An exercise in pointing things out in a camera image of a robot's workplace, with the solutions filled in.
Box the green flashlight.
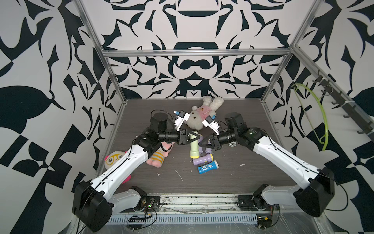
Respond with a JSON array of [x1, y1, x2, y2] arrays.
[[190, 134, 203, 159]]

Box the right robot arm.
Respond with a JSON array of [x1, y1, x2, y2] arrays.
[[199, 112, 335, 217]]

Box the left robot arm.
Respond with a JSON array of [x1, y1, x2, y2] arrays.
[[72, 111, 193, 233]]

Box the purple flashlight lying sideways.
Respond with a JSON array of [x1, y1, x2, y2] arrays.
[[192, 154, 214, 165]]

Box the blue flashlight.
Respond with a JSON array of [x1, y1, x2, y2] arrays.
[[198, 160, 219, 174]]

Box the white teddy bear pink shirt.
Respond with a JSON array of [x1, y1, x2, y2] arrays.
[[186, 96, 224, 131]]

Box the pink striped plush pig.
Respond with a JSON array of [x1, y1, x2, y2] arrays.
[[146, 142, 174, 168]]

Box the panda plush pink striped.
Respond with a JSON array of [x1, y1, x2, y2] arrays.
[[104, 151, 126, 170]]

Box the black hook rack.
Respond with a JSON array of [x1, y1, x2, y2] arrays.
[[313, 70, 374, 141]]

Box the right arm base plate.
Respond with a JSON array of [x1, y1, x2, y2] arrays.
[[237, 195, 280, 212]]

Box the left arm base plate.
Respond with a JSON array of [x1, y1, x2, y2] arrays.
[[121, 196, 161, 213]]

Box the black connector right cable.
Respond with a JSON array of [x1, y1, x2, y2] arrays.
[[256, 215, 273, 229]]

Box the black connector cable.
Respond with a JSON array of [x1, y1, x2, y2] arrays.
[[256, 215, 273, 229], [127, 215, 147, 231]]

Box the black connector left cable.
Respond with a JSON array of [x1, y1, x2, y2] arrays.
[[127, 215, 147, 231]]

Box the green hoop on wall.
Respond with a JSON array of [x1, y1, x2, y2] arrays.
[[292, 83, 330, 151]]

